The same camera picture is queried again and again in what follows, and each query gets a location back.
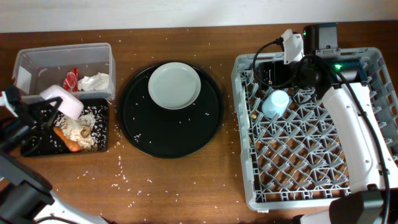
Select grey dishwasher rack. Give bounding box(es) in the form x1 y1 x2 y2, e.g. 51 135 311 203
231 48 397 212

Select rice and food leftovers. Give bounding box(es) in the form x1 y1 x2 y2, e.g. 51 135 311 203
53 110 98 152

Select grey round plate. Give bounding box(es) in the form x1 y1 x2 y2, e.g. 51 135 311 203
148 62 201 110

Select light blue plastic cup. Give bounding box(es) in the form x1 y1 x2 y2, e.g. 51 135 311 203
262 90 290 119

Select black rectangular tray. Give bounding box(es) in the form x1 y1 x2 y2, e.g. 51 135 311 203
21 99 109 157

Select orange carrot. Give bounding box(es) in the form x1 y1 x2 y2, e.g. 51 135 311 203
53 127 81 152

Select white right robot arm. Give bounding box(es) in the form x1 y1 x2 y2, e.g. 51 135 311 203
252 23 397 223

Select clear plastic bin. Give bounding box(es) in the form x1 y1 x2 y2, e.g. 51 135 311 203
12 43 116 104

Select black round tray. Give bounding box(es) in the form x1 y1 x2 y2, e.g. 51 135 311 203
118 64 224 159

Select white tissue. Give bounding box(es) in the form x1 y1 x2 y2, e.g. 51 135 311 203
78 73 109 91

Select pink bowl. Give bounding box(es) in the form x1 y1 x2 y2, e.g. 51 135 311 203
40 85 83 120

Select brown food scrap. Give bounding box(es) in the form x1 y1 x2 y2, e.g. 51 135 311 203
80 126 91 138

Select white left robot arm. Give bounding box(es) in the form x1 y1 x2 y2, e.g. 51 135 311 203
1 85 110 224

